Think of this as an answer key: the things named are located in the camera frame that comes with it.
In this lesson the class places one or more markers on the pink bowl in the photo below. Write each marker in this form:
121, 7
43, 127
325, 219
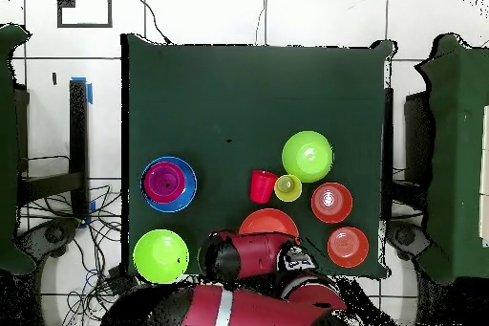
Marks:
153, 196

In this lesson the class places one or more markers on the gray chair base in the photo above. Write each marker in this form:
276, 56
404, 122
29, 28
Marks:
405, 238

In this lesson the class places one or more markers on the green covered side table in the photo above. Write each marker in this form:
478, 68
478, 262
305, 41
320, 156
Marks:
458, 169
7, 150

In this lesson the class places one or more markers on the blue bowl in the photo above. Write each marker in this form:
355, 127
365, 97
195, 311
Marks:
189, 192

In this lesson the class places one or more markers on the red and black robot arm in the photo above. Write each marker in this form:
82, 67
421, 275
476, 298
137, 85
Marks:
259, 253

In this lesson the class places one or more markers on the dark green table cloth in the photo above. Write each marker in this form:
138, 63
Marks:
248, 92

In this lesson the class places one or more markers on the red cup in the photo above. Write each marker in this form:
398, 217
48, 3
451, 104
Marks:
261, 188

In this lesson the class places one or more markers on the black power box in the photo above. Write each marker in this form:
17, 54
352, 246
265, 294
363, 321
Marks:
120, 280

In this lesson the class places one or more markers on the small orange bowl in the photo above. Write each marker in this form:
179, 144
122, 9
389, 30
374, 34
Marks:
347, 247
331, 203

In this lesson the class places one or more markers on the green bowl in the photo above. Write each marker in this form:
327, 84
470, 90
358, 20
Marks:
160, 261
307, 156

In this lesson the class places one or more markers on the yellow cup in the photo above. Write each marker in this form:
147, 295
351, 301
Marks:
287, 187

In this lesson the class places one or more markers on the black stool frame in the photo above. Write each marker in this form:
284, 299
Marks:
78, 131

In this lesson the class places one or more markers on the large orange bowl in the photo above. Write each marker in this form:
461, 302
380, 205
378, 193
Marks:
267, 222

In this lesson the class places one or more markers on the black chair base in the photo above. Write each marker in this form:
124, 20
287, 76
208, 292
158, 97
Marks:
49, 236

